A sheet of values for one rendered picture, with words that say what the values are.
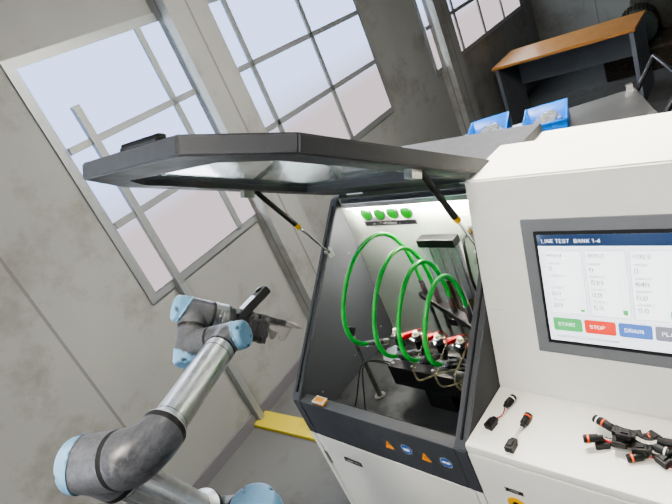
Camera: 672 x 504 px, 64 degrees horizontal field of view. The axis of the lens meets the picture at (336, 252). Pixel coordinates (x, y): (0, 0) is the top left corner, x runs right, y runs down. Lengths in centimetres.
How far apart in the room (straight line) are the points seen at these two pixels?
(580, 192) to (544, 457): 62
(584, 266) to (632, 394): 32
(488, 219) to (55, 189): 212
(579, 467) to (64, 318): 230
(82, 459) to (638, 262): 119
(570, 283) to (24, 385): 233
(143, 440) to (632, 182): 110
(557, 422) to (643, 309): 36
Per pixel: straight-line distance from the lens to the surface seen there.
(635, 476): 137
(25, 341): 284
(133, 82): 321
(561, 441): 145
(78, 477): 121
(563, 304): 140
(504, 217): 139
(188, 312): 149
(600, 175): 128
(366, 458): 191
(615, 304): 136
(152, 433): 114
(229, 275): 340
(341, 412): 179
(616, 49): 708
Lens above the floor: 205
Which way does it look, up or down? 23 degrees down
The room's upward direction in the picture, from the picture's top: 24 degrees counter-clockwise
